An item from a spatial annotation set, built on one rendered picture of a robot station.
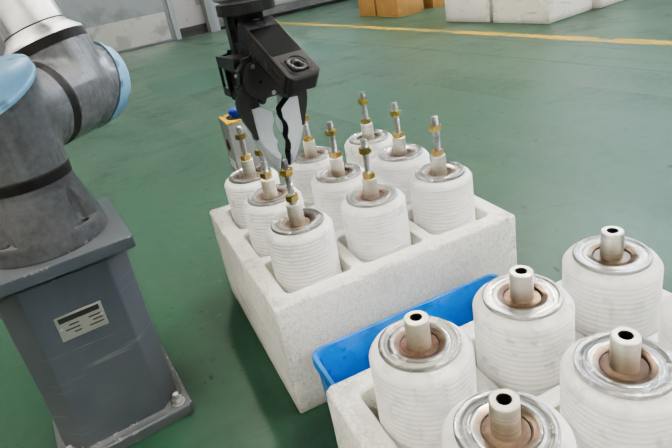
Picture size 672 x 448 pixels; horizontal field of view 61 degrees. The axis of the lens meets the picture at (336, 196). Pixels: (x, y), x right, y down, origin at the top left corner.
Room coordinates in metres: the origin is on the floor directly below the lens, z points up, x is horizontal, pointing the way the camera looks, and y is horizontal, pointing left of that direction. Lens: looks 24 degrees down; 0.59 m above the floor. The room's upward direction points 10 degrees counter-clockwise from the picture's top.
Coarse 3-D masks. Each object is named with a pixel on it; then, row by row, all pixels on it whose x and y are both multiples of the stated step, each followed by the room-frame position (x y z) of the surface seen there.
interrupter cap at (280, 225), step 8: (304, 208) 0.74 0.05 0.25; (312, 208) 0.74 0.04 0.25; (280, 216) 0.73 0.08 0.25; (304, 216) 0.72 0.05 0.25; (312, 216) 0.71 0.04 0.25; (320, 216) 0.71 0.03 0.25; (272, 224) 0.71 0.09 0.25; (280, 224) 0.71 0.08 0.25; (288, 224) 0.71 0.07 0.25; (304, 224) 0.70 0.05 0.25; (312, 224) 0.69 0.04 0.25; (320, 224) 0.69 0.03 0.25; (280, 232) 0.68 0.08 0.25; (288, 232) 0.67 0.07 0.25; (296, 232) 0.67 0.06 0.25; (304, 232) 0.67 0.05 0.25
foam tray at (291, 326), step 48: (240, 240) 0.83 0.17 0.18; (336, 240) 0.77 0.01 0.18; (432, 240) 0.71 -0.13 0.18; (480, 240) 0.72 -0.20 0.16; (240, 288) 0.85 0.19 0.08; (336, 288) 0.64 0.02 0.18; (384, 288) 0.66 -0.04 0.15; (432, 288) 0.69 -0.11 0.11; (288, 336) 0.61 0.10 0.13; (336, 336) 0.64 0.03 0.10; (288, 384) 0.64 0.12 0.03
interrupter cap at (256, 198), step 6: (276, 186) 0.85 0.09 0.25; (282, 186) 0.84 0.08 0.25; (252, 192) 0.84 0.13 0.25; (258, 192) 0.84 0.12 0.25; (282, 192) 0.82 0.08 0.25; (252, 198) 0.82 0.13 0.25; (258, 198) 0.81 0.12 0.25; (264, 198) 0.81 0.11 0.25; (276, 198) 0.80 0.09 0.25; (282, 198) 0.80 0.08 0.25; (252, 204) 0.79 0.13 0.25; (258, 204) 0.79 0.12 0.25; (264, 204) 0.78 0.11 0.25; (270, 204) 0.78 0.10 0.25; (276, 204) 0.78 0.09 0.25
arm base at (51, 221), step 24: (72, 168) 0.72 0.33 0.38; (0, 192) 0.64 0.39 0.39; (24, 192) 0.64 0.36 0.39; (48, 192) 0.66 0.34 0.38; (72, 192) 0.68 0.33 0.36; (0, 216) 0.64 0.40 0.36; (24, 216) 0.64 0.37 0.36; (48, 216) 0.64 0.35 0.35; (72, 216) 0.66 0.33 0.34; (96, 216) 0.69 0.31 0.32; (0, 240) 0.64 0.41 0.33; (24, 240) 0.63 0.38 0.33; (48, 240) 0.63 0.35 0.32; (72, 240) 0.65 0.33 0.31; (0, 264) 0.63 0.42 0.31; (24, 264) 0.62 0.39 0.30
